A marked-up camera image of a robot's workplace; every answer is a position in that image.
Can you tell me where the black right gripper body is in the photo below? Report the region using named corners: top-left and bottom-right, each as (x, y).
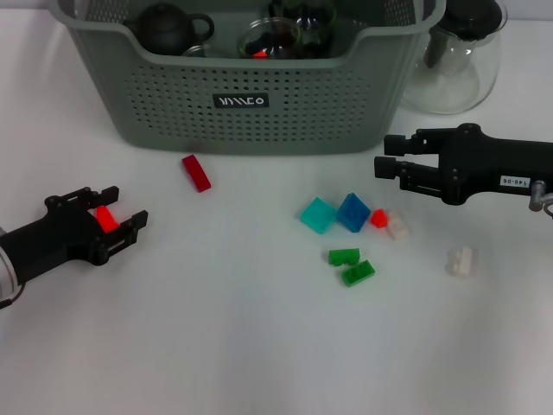
top-left (435, 122), bottom-right (553, 207)

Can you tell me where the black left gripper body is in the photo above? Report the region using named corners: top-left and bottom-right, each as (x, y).
top-left (0, 195), bottom-right (110, 286)

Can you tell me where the bright red sloped block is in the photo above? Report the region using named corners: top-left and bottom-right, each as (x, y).
top-left (94, 205), bottom-right (121, 234)

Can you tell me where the glass teacup with black base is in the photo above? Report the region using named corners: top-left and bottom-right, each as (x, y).
top-left (181, 42), bottom-right (213, 59)
top-left (267, 0), bottom-right (337, 57)
top-left (237, 16), bottom-right (303, 60)

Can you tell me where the blue square building block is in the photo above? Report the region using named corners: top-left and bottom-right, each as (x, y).
top-left (335, 192), bottom-right (372, 233)

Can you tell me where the white building block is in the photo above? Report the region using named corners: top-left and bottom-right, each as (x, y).
top-left (386, 209), bottom-right (411, 241)
top-left (444, 246), bottom-right (476, 278)

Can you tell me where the teal square building block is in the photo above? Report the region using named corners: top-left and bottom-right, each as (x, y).
top-left (300, 196), bottom-right (338, 235)

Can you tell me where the green building block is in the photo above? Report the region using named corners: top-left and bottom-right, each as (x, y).
top-left (327, 248), bottom-right (361, 267)
top-left (340, 259), bottom-right (376, 288)

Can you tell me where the grey perforated storage bin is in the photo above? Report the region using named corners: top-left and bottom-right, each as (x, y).
top-left (46, 0), bottom-right (446, 156)

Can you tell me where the glass carafe with black lid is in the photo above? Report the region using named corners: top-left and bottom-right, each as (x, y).
top-left (401, 0), bottom-right (509, 116)

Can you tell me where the dark red long brick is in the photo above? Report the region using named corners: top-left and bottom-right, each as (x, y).
top-left (180, 154), bottom-right (213, 194)

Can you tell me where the dark clay teapot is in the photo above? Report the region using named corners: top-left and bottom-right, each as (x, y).
top-left (123, 3), bottom-right (216, 56)

